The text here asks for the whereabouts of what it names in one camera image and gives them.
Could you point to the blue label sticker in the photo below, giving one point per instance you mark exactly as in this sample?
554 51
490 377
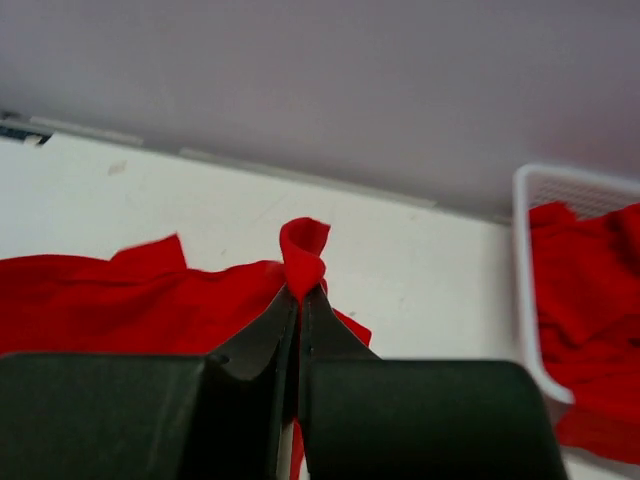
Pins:
24 134

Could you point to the white plastic basket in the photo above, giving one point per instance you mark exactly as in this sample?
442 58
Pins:
589 194

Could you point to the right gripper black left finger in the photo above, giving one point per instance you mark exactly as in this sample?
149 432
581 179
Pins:
219 415

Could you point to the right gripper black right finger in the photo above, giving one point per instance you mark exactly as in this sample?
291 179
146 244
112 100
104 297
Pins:
364 417

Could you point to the red t shirt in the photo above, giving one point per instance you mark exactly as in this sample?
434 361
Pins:
146 300

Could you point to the red t shirts pile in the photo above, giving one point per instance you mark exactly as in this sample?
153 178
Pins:
586 277

